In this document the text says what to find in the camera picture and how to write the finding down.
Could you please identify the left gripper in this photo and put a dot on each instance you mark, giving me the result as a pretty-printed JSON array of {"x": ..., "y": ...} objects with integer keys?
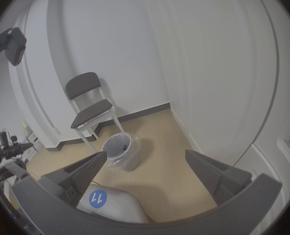
[{"x": 12, "y": 150}]

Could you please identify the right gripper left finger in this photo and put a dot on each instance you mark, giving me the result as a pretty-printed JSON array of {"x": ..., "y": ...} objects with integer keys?
[{"x": 86, "y": 171}]

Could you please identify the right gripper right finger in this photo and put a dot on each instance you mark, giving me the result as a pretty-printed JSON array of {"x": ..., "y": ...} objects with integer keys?
[{"x": 213, "y": 175}]

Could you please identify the black plastic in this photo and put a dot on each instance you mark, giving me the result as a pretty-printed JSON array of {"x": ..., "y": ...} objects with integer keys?
[{"x": 124, "y": 146}]

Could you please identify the clear plastic bag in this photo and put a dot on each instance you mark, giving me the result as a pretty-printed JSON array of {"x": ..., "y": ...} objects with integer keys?
[{"x": 137, "y": 143}]

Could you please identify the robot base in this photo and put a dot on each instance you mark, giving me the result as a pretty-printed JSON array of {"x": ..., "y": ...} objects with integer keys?
[{"x": 120, "y": 204}]

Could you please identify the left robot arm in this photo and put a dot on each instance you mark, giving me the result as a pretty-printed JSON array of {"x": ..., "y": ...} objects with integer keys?
[{"x": 16, "y": 169}]

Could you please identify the pale grey trash bin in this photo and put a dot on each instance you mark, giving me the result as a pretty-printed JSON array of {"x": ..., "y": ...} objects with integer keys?
[{"x": 132, "y": 164}]

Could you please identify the white bedside table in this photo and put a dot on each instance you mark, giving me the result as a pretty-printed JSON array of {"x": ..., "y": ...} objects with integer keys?
[{"x": 32, "y": 143}]

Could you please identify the white chair with grey seat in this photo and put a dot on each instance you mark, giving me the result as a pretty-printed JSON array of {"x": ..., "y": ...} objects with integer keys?
[{"x": 91, "y": 112}]

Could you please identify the white wardrobe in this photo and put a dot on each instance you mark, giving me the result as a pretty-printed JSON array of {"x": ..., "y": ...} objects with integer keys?
[{"x": 221, "y": 70}]

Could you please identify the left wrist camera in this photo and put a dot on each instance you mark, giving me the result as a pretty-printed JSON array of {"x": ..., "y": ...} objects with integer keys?
[{"x": 13, "y": 139}]

